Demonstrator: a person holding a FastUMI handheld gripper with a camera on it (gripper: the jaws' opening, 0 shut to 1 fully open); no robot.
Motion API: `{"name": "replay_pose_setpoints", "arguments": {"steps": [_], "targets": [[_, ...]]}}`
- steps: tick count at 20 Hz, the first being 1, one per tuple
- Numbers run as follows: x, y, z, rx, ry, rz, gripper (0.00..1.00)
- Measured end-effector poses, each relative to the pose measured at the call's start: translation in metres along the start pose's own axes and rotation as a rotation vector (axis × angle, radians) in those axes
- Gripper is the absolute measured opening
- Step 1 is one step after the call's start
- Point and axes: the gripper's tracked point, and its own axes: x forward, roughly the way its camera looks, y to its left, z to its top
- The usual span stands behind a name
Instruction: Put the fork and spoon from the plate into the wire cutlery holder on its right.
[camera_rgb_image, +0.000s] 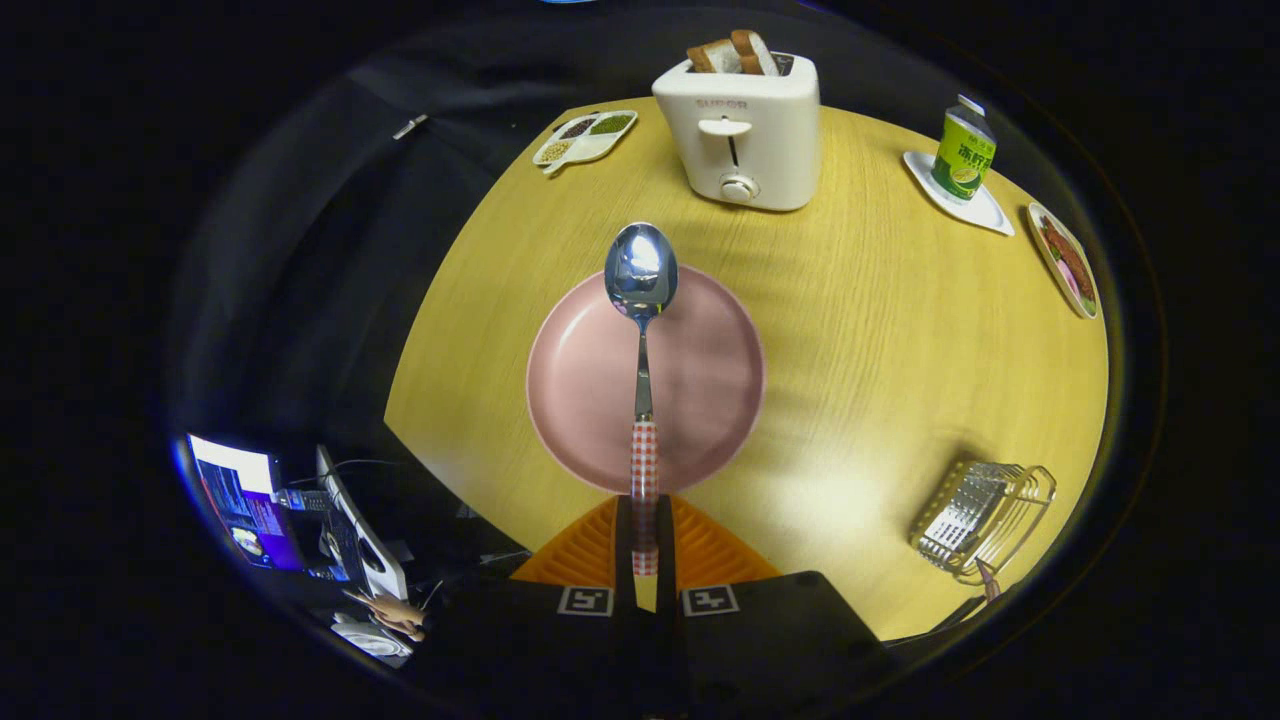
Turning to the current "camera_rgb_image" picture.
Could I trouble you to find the brown meat piece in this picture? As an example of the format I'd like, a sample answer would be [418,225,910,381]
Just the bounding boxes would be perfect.
[1050,235,1093,301]

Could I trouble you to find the toast bread slice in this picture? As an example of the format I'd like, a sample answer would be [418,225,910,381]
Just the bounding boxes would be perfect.
[730,29,781,77]
[686,40,743,74]

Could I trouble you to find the green label drink bottle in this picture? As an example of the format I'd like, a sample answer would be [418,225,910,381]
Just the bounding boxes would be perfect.
[931,95,998,205]

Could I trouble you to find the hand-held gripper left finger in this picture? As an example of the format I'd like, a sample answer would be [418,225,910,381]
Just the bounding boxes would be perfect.
[430,493,641,720]

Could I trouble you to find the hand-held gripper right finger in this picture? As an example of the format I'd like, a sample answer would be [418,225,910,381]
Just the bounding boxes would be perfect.
[657,493,891,720]

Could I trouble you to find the white square coaster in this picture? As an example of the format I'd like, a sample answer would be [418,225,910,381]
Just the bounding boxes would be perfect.
[903,150,1015,238]

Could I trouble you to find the pink round plate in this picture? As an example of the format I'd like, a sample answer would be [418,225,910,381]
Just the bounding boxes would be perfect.
[526,262,767,498]

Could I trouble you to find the white toaster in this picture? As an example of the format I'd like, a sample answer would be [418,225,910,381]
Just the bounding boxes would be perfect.
[652,50,822,212]

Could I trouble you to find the perforated metal basket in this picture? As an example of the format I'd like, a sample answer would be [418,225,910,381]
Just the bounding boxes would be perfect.
[910,460,1057,587]

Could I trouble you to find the spoon with red checked handle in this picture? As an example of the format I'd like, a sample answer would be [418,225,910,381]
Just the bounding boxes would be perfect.
[604,222,679,578]

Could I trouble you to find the lit laptop screen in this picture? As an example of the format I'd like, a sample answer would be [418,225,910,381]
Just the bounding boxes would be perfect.
[186,433,306,573]

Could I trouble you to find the white plate with food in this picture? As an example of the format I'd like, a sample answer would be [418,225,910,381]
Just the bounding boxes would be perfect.
[1027,202,1101,321]

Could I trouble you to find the white divided condiment dish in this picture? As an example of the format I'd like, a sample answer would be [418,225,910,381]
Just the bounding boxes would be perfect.
[532,109,639,176]

